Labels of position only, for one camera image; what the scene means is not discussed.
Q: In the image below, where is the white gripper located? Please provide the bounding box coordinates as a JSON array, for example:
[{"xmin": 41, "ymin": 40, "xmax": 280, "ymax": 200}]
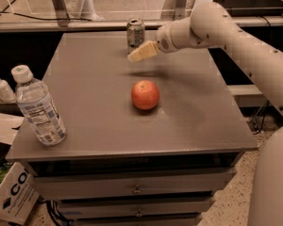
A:
[{"xmin": 127, "ymin": 18, "xmax": 208, "ymax": 62}]

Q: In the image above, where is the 7up soda can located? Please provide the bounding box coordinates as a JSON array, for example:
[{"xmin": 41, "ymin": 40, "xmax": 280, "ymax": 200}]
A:
[{"xmin": 126, "ymin": 18, "xmax": 145, "ymax": 54}]

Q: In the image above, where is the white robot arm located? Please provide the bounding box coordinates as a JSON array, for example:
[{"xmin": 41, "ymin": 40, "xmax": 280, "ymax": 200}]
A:
[{"xmin": 127, "ymin": 1, "xmax": 283, "ymax": 226}]

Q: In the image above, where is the clear plastic water bottle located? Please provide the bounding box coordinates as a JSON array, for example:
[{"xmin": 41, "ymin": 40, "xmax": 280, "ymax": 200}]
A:
[{"xmin": 11, "ymin": 65, "xmax": 66, "ymax": 146}]

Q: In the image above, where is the white pump sanitizer bottle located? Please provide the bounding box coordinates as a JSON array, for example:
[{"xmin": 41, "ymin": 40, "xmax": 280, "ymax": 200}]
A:
[{"xmin": 0, "ymin": 78, "xmax": 15, "ymax": 103}]

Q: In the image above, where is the red apple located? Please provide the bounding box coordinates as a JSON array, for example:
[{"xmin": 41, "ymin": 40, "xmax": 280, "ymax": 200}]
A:
[{"xmin": 131, "ymin": 80, "xmax": 159, "ymax": 110}]

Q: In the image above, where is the grey drawer cabinet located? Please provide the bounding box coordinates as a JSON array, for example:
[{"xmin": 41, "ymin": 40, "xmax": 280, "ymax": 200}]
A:
[{"xmin": 8, "ymin": 32, "xmax": 257, "ymax": 226}]

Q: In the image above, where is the white cardboard box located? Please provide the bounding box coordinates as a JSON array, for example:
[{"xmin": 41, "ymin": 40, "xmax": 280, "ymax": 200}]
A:
[{"xmin": 0, "ymin": 113, "xmax": 39, "ymax": 225}]

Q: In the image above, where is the metal frame rail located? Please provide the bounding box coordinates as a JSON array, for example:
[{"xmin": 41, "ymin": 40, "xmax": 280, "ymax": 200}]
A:
[{"xmin": 0, "ymin": 0, "xmax": 283, "ymax": 33}]

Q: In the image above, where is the black cable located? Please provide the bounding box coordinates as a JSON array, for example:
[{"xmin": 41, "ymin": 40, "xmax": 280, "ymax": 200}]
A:
[{"xmin": 0, "ymin": 0, "xmax": 93, "ymax": 23}]

